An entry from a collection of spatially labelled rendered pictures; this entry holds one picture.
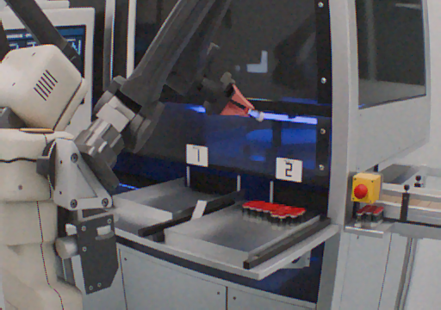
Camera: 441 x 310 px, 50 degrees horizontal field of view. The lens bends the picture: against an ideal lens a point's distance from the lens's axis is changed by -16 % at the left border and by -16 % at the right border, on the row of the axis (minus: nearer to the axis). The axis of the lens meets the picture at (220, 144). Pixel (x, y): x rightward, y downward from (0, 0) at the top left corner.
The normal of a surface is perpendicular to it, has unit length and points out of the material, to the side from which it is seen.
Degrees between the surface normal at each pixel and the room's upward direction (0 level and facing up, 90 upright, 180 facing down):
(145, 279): 90
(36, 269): 90
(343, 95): 90
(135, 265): 90
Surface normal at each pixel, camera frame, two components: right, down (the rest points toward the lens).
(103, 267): 0.79, 0.11
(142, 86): -0.19, 0.21
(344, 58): -0.62, 0.14
